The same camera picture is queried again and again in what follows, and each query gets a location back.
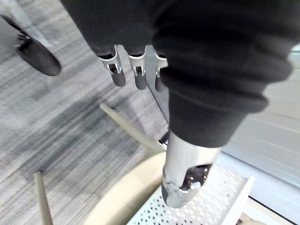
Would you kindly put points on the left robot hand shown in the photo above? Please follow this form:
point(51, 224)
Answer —
point(199, 58)

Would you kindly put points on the white perforated laundry basket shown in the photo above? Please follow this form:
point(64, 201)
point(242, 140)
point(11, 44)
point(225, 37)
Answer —
point(211, 204)

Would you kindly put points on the beige stool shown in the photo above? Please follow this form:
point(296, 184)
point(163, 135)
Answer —
point(122, 187)

